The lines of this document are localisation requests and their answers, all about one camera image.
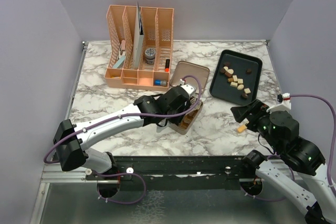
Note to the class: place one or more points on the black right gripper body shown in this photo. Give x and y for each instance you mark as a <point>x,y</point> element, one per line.
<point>259,121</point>

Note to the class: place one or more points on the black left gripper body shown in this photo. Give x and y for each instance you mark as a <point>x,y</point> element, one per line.
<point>185,106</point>

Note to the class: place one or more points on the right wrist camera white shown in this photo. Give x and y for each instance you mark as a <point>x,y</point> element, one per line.
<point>284,103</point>

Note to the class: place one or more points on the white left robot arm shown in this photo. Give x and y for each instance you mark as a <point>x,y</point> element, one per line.
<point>74,142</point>

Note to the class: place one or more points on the black orange marker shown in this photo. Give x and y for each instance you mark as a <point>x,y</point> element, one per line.
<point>167,65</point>

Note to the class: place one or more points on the cream square chocolate piece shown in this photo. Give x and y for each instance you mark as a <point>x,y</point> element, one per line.
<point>240,81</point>

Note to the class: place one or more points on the peach plastic desk organizer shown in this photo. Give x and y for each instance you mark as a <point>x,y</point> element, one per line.
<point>158,24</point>

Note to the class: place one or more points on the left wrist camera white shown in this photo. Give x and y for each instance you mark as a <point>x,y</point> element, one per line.
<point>191,90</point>

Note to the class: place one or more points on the black plastic tray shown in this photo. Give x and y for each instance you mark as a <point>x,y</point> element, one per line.
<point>224,86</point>

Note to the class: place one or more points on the gold chocolate tin box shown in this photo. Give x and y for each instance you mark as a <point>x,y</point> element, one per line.
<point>188,120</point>

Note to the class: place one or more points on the pink stapler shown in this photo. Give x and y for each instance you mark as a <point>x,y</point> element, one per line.
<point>122,50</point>

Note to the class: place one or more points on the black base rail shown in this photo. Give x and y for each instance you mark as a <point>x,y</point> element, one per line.
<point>175,173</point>

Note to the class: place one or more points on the cream chocolate right piece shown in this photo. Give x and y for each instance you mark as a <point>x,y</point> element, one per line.
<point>247,90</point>

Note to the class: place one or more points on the small round patterned jar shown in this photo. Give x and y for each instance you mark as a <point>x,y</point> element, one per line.
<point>150,54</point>

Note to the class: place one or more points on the white upright booklet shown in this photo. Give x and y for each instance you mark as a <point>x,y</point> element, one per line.
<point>138,38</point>

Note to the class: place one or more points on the tan stick on table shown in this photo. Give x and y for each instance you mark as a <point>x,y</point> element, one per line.
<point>242,128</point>

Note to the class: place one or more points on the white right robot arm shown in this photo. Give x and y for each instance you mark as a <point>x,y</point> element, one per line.
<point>281,131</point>

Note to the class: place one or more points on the blue grey small bottle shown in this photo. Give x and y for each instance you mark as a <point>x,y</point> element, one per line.
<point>162,83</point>

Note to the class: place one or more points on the rose gold tin lid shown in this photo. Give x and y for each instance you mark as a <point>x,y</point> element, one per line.
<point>184,68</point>

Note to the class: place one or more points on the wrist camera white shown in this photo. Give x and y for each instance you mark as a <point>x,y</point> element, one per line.
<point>284,103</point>
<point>191,90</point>

